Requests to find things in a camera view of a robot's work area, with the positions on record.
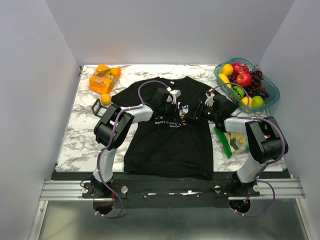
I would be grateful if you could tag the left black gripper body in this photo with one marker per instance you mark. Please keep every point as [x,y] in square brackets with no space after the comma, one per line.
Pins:
[168,109]

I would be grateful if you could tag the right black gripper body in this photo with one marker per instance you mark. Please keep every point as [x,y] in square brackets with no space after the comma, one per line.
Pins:
[207,113]

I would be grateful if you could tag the black brooch display box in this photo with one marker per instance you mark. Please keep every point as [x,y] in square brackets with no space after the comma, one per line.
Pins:
[98,109]

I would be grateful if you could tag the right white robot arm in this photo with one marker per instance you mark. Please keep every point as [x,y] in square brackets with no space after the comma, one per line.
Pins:
[266,142]

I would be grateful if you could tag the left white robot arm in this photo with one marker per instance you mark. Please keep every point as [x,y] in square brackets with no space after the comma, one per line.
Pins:
[114,125]

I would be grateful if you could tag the yellow banana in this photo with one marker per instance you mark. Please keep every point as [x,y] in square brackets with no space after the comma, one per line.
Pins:
[225,79]

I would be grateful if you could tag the green chips bag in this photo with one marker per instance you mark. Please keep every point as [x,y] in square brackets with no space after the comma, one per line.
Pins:
[233,143]

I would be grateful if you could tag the small yellow lemon front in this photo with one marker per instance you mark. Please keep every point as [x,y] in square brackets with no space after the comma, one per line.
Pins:
[247,101]

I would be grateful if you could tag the yellow lemon in basket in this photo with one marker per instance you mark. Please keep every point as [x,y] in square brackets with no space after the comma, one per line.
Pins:
[227,70]

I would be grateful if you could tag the red apple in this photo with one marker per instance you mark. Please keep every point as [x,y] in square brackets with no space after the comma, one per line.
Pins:
[244,79]

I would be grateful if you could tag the lime green fruit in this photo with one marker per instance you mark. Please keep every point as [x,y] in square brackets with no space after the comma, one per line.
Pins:
[257,102]

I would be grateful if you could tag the red dragon fruit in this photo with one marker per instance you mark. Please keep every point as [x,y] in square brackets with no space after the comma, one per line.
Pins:
[239,68]

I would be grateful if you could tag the dark purple grape bunch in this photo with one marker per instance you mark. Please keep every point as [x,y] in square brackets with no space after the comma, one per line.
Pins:
[256,88]

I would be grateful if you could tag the teal plastic fruit basket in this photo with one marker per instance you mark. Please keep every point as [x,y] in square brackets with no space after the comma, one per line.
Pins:
[273,91]

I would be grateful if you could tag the loose yellow lemon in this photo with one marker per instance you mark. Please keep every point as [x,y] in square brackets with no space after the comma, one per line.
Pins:
[105,99]

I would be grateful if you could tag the orange snack bag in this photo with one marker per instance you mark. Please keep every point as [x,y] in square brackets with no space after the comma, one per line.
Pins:
[104,79]

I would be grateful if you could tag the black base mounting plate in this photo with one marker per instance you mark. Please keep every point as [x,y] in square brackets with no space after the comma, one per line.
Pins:
[128,191]

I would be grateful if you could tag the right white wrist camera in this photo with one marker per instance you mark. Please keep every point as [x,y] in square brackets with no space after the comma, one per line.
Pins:
[209,100]

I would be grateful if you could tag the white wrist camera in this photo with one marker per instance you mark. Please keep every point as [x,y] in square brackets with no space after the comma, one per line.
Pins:
[209,100]
[173,95]

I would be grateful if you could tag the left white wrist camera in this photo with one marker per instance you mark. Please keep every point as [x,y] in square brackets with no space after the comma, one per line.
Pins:
[173,95]

